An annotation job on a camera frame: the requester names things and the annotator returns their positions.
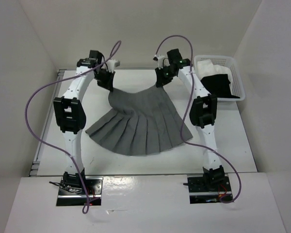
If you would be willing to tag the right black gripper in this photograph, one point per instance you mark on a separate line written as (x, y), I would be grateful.
(160, 80)

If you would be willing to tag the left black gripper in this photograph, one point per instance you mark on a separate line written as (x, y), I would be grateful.
(108, 84)

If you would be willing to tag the grey skirt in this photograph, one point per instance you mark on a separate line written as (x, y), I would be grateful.
(141, 123)

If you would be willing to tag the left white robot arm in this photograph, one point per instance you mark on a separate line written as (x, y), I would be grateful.
(70, 115)

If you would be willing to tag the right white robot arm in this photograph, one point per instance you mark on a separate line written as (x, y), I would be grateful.
(202, 110)

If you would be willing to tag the white skirt in basket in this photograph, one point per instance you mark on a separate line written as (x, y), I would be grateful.
(207, 68)

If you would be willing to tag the black folded skirt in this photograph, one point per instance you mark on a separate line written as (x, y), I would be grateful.
(219, 85)

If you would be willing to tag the white plastic basket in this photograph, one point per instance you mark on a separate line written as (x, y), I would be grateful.
(229, 62)

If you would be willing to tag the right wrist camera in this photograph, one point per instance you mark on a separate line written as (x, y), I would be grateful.
(160, 60)

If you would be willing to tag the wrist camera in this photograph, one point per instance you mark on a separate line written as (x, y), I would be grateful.
(112, 64)
(160, 60)

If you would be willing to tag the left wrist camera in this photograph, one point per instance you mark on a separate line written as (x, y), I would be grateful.
(112, 64)

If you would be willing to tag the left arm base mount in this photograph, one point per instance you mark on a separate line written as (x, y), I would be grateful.
(69, 195)

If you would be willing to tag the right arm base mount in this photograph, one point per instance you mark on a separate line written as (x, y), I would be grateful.
(200, 193)

